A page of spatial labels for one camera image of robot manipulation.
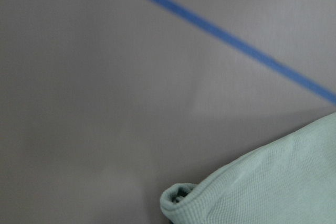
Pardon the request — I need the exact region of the olive green long-sleeve shirt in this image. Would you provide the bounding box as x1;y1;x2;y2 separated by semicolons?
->
160;114;335;223

